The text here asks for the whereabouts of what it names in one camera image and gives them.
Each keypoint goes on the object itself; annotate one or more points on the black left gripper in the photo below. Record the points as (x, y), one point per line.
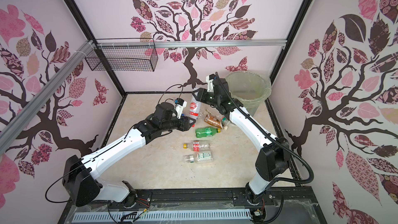
(185, 125)

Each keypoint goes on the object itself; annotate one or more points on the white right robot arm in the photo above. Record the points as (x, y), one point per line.
(272, 160)

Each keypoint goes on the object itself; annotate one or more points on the black wire wall basket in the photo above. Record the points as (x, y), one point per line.
(123, 54)

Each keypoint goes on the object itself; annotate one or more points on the green Sprite bottle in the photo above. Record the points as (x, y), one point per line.
(206, 132)

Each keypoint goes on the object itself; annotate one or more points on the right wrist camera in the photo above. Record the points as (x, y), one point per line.
(210, 83)

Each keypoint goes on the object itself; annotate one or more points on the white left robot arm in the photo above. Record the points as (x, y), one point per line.
(82, 178)

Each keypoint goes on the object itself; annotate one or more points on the orange tea bottle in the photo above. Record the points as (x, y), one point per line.
(215, 122)

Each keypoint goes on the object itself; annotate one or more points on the clear bottle green label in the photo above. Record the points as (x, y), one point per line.
(199, 157)

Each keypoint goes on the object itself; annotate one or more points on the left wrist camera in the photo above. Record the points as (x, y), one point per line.
(180, 104)

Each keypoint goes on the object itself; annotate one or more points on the black frame rail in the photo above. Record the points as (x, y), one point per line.
(300, 16)

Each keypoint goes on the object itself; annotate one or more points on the clear bottle green-red cap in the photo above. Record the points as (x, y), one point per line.
(223, 119)

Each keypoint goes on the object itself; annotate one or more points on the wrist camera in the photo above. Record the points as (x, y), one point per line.
(210, 83)
(180, 104)

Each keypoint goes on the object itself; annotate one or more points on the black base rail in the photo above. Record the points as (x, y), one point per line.
(236, 196)

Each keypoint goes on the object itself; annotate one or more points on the white bottle red cap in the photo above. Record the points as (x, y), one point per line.
(194, 109)

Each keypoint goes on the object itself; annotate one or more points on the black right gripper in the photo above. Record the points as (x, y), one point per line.
(202, 94)

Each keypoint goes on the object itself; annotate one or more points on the clear Coca-Cola bottle yellow cap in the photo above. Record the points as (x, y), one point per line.
(197, 146)

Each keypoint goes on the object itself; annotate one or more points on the white slotted cable duct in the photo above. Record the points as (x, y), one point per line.
(160, 216)

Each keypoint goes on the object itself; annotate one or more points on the aluminium wall rail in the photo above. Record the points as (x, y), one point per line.
(16, 126)
(193, 44)

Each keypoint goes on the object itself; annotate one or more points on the aluminium left wall rail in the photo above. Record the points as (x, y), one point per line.
(16, 126)

